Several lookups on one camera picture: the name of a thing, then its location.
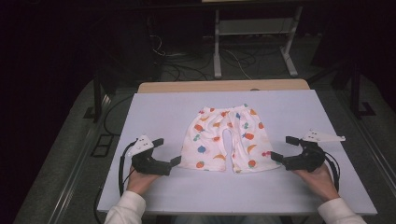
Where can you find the black rectangular floor frame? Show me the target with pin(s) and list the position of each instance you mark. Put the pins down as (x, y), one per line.
(102, 145)

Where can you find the white fruit print shorts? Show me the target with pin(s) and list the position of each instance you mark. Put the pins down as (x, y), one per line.
(230, 140)

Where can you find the black metal stand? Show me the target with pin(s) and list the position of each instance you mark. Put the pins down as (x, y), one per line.
(97, 99)
(356, 93)

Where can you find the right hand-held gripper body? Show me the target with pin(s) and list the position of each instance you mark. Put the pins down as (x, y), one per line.
(306, 157)

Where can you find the white metal desk frame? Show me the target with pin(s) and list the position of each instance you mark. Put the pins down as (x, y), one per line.
(258, 26)

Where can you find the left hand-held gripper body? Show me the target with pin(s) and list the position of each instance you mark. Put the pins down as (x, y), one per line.
(146, 163)

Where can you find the person's left hand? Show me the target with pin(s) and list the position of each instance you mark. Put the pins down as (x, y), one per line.
(140, 182)

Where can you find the person's right hand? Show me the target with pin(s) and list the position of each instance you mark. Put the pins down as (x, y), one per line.
(320, 183)

